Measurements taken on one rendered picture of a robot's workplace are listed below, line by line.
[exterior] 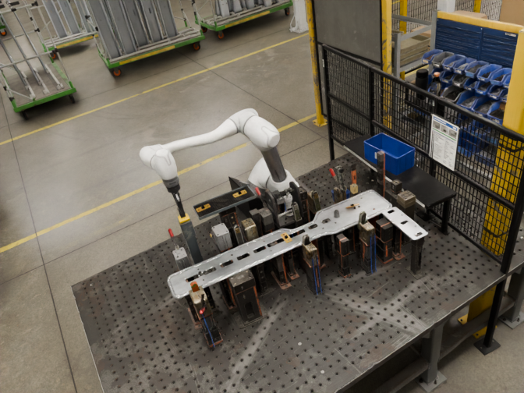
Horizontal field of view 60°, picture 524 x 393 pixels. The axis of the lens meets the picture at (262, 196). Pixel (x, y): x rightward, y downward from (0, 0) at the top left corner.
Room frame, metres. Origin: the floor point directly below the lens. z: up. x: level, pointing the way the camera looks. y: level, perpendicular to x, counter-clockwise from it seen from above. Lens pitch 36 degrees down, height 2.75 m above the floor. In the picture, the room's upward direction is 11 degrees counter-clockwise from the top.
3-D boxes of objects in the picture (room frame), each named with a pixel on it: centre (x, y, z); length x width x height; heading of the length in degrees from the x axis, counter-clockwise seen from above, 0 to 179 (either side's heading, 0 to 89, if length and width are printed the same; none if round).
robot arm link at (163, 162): (2.13, 0.48, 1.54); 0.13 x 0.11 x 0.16; 36
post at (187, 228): (2.12, 0.48, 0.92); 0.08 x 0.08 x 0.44; 18
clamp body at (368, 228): (1.87, -0.54, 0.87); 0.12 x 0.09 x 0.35; 18
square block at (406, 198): (2.04, -0.84, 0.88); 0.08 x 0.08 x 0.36; 18
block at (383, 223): (1.93, -0.66, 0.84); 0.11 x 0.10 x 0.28; 18
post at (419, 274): (1.77, -0.80, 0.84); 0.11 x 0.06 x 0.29; 18
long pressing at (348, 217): (1.93, -0.07, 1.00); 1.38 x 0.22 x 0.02; 108
